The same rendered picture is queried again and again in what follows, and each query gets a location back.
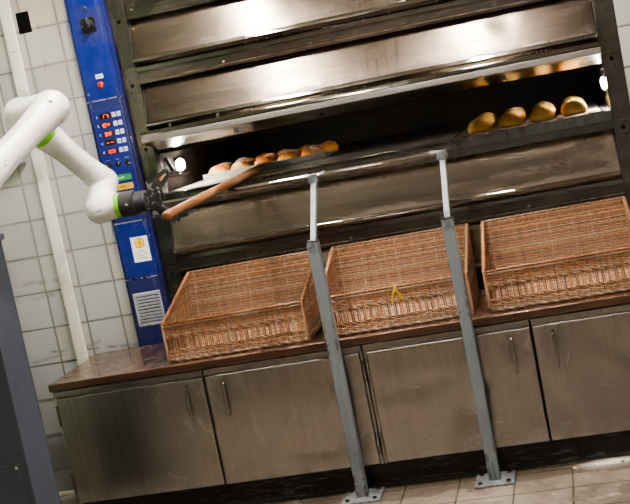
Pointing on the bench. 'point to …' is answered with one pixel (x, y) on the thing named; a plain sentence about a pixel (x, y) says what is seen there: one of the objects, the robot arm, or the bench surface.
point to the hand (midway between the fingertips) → (190, 192)
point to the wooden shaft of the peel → (210, 193)
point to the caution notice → (140, 248)
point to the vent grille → (149, 308)
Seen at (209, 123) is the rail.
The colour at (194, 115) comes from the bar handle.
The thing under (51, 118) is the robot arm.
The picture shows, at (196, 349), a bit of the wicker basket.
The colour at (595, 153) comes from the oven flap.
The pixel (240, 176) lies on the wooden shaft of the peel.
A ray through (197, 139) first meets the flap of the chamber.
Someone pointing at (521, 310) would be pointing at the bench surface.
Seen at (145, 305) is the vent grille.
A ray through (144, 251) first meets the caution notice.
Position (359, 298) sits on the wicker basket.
